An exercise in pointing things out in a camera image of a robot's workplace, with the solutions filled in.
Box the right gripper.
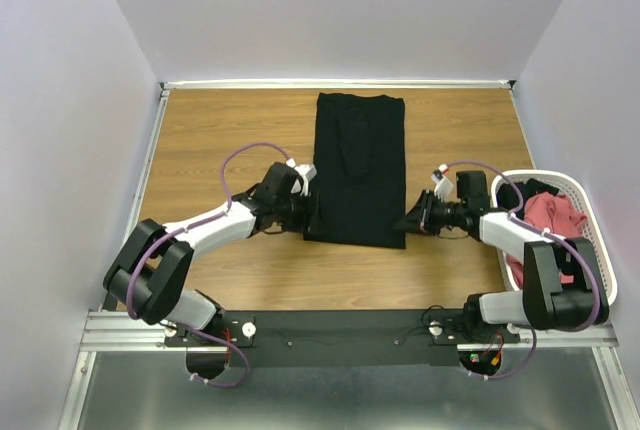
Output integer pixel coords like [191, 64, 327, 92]
[393, 188, 466, 236]

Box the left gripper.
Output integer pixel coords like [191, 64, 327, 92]
[274, 189, 328, 234]

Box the black t shirt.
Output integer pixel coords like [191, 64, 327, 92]
[304, 93, 406, 249]

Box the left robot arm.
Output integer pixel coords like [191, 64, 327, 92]
[103, 159, 318, 345]

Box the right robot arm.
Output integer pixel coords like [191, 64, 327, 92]
[394, 166, 610, 342]

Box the black garment in basket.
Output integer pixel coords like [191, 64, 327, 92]
[496, 178, 559, 219]

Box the white laundry basket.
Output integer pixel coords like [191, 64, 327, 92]
[489, 168, 619, 311]

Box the pink shirt in basket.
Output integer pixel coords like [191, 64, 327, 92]
[498, 187, 588, 289]

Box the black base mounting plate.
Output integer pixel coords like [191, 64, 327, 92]
[167, 306, 519, 369]

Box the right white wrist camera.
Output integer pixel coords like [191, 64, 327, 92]
[431, 164, 454, 200]

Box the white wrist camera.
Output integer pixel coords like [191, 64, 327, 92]
[285, 158, 317, 197]
[431, 164, 454, 200]

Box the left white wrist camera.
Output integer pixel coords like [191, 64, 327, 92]
[285, 158, 317, 197]

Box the aluminium back table rail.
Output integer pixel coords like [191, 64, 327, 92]
[162, 78, 513, 90]

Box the aluminium front frame rail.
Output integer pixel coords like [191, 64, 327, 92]
[61, 312, 627, 429]

